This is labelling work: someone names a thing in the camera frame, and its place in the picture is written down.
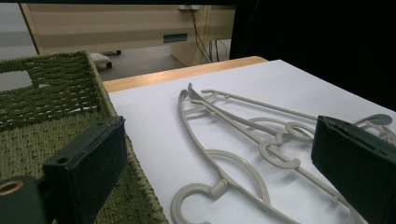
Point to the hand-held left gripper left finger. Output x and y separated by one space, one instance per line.
87 161

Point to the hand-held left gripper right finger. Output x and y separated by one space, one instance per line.
358 161

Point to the beige plastic clothes hanger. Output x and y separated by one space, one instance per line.
376 118
280 164
218 188

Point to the green woven basket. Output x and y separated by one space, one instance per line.
37 140

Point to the white paper sheet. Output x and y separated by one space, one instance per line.
155 140

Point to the wheeled chair base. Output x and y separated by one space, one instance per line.
99 58

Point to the black curtain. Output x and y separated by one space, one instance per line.
311 40

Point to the light wooden desk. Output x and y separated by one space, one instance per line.
109 28

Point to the white power strip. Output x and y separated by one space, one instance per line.
189 7

